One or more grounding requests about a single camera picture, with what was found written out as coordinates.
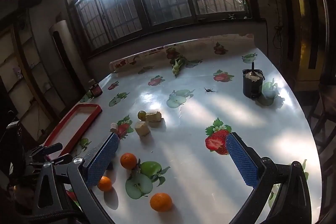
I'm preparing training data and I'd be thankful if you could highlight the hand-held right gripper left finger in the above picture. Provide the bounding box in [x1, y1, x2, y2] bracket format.
[26, 132, 120, 224]

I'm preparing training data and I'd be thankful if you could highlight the fruit print tablecloth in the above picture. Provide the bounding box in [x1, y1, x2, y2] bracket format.
[63, 34, 323, 224]

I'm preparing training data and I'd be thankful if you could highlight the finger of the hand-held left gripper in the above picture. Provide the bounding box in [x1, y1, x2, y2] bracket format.
[31, 142, 64, 158]
[45, 154, 73, 166]

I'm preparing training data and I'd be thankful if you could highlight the orange mandarin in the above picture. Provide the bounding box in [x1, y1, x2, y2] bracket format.
[120, 153, 138, 170]
[97, 176, 113, 192]
[150, 193, 173, 212]

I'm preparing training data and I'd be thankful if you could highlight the green leafy vegetable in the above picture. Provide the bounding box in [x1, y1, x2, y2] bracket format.
[171, 56, 188, 78]

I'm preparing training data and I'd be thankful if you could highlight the dark wooden chair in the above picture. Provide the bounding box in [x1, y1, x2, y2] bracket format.
[307, 77, 336, 154]

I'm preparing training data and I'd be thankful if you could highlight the wooden shelf cabinet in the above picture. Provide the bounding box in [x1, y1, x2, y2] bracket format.
[0, 22, 66, 141]

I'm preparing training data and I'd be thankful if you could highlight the white standing air conditioner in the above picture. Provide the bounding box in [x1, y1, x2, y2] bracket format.
[49, 20, 88, 99]

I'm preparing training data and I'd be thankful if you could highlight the red rimmed white tray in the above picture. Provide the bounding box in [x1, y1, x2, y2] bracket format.
[43, 104, 102, 156]

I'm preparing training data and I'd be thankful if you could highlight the black clip right side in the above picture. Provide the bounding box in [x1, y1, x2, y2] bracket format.
[242, 62, 265, 99]

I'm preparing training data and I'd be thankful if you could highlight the golden glass panel door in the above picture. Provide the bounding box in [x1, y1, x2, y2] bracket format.
[273, 0, 332, 88]

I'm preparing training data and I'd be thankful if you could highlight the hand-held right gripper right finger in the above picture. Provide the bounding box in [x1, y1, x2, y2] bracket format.
[225, 132, 312, 224]

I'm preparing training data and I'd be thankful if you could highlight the dark jar with red label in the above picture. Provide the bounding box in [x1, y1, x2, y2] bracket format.
[89, 79, 103, 98]

